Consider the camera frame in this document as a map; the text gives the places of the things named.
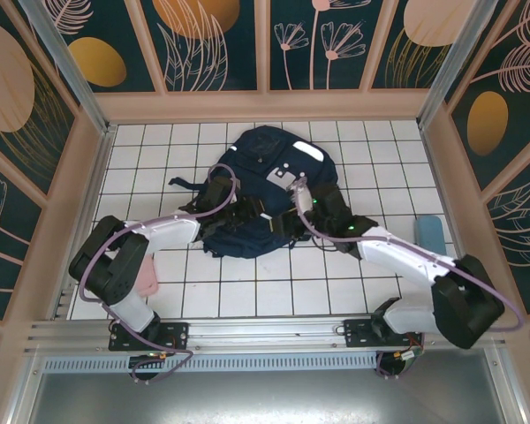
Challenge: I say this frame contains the navy blue backpack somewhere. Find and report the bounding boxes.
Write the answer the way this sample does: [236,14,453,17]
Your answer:
[167,125,377,261]

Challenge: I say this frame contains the pink pencil case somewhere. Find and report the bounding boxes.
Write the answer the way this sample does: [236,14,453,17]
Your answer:
[133,257,161,300]

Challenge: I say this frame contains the light blue pouch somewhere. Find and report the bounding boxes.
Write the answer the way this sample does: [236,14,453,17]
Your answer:
[413,215,448,258]

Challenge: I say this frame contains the grey metal sheet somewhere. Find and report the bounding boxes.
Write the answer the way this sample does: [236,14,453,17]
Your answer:
[26,372,519,424]

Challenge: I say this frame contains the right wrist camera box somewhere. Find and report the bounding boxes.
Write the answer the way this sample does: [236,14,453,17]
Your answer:
[286,177,311,202]

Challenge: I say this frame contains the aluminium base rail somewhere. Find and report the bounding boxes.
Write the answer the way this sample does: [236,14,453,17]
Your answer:
[24,312,511,360]

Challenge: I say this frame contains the slotted grey cable duct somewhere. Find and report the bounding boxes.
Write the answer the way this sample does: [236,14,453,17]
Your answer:
[42,355,381,373]

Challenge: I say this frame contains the aluminium frame post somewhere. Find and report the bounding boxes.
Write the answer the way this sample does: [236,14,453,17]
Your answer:
[416,0,489,130]
[17,0,118,136]

